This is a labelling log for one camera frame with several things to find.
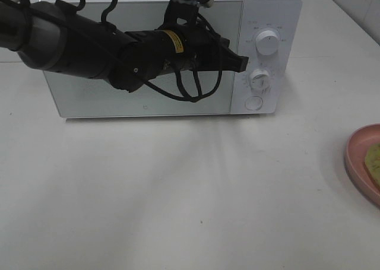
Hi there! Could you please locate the white bread sandwich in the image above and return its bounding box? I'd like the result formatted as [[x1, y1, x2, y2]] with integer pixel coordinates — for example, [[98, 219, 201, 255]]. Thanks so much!
[[365, 143, 380, 185]]

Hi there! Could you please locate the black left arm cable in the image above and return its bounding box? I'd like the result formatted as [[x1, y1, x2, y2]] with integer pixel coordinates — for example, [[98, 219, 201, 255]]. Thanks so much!
[[74, 0, 226, 103]]

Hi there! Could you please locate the white timer knob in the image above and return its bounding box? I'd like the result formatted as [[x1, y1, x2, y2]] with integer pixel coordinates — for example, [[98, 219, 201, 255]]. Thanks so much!
[[249, 69, 271, 91]]

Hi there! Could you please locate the round white door button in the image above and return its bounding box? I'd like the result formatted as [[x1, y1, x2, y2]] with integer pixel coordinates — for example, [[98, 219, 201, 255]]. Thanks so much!
[[245, 96, 264, 111]]

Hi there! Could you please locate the upper white power knob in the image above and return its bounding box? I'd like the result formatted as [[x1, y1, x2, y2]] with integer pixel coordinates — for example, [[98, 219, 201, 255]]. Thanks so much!
[[255, 28, 280, 56]]

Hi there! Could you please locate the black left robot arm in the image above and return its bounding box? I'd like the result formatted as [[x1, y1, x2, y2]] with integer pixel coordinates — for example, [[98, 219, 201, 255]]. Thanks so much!
[[1, 0, 249, 103]]

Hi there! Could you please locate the pink round plate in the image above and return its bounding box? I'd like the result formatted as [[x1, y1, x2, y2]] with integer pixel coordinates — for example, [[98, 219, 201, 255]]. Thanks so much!
[[344, 123, 379, 208]]

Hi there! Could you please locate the white microwave oven body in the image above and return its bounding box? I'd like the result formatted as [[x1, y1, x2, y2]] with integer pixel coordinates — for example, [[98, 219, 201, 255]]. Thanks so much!
[[31, 0, 302, 115]]

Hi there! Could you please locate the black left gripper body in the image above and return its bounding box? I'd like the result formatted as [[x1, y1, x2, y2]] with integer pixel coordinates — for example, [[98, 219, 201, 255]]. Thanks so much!
[[160, 25, 232, 74]]

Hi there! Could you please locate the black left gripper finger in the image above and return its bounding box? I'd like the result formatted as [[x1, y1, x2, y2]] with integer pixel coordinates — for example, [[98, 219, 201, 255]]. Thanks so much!
[[207, 52, 249, 73]]

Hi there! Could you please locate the white microwave door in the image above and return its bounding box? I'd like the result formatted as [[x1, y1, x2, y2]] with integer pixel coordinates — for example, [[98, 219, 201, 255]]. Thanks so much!
[[44, 1, 243, 118]]

